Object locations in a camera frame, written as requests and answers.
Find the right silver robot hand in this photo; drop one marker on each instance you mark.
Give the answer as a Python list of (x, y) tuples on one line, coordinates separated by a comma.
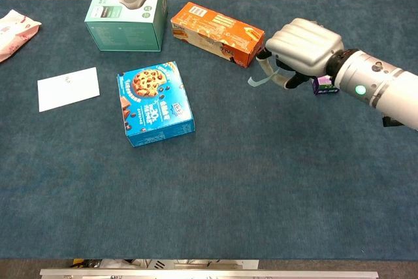
[(303, 45)]

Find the small teal paper strip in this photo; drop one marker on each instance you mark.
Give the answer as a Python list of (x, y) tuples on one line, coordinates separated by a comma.
[(258, 81)]

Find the white robot base panel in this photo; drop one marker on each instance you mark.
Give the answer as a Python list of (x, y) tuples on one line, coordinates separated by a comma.
[(183, 264)]

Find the orange snack box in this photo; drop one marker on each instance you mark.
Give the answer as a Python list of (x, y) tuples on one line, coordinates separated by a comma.
[(215, 32)]

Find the blue chocolate cookie box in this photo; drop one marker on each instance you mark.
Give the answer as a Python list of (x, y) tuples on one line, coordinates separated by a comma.
[(153, 106)]

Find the teal speaker packaging box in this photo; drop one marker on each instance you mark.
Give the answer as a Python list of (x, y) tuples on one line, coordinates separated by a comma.
[(125, 30)]

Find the purple milk carton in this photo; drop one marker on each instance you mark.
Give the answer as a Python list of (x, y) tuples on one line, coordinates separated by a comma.
[(323, 87)]

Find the dark blue felt tablecloth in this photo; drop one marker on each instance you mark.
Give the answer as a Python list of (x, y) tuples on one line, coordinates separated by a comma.
[(228, 181)]

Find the white paper card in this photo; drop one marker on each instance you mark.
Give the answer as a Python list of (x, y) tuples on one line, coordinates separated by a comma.
[(68, 91)]

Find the pink white snack bag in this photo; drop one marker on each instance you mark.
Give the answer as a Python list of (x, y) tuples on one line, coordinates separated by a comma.
[(14, 32)]

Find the aluminium profile rail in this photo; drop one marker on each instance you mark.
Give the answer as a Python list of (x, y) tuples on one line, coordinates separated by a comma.
[(209, 274)]

